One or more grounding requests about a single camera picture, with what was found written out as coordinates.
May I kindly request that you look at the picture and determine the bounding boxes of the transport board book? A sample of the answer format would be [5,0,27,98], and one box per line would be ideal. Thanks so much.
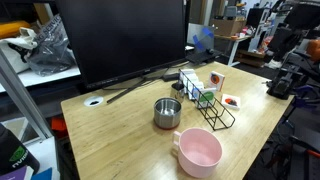
[179,68,196,84]

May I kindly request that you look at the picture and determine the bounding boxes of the green board book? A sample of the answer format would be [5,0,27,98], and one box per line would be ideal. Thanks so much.
[196,87,218,110]

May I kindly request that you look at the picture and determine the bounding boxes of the red abc board book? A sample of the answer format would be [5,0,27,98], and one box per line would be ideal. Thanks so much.
[220,93,242,111]

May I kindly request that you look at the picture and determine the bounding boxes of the blue book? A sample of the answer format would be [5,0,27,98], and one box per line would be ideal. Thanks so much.
[31,167,55,180]

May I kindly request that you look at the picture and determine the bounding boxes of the purple book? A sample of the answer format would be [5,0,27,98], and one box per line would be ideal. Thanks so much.
[0,165,35,180]

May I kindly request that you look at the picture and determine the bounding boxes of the black power brick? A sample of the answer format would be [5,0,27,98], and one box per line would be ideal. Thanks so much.
[162,72,181,83]

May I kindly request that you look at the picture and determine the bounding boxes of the small steel cup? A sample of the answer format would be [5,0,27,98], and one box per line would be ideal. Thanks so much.
[170,82,186,103]

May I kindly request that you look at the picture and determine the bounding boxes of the black monitor stand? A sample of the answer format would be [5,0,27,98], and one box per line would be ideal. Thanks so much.
[102,67,178,104]

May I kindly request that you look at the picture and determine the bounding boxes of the large black computer monitor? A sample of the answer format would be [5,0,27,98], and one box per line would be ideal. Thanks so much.
[54,0,188,90]

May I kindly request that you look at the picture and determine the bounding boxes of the grey panel with blue tape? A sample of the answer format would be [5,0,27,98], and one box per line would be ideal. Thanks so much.
[186,23,216,55]

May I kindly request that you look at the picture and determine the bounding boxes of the white background desk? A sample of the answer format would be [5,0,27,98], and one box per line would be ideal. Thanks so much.
[214,33,255,67]

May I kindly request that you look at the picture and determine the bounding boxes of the brown cardboard box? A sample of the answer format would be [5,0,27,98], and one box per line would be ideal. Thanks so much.
[210,18,248,37]

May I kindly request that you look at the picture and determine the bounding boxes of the grey plastic bag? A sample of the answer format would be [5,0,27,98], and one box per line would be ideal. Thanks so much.
[24,14,78,78]

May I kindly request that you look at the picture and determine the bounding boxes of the white tote bag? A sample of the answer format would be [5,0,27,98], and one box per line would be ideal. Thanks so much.
[0,27,38,74]

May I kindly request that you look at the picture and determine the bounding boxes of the black nvidia box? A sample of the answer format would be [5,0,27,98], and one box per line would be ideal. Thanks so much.
[0,123,41,177]

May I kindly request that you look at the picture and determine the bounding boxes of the yellow padded object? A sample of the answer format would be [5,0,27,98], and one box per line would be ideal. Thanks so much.
[0,20,32,40]

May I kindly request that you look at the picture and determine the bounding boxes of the black wire rack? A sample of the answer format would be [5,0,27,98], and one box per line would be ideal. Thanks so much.
[178,68,237,132]

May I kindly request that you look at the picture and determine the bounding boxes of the white table cable grommet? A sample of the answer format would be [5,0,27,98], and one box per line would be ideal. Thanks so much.
[83,95,105,108]

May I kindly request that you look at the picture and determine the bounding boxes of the black clamp mount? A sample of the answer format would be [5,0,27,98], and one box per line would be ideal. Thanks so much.
[266,64,302,101]

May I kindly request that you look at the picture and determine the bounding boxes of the aluminium frame post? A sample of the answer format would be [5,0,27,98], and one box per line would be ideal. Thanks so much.
[0,49,54,140]

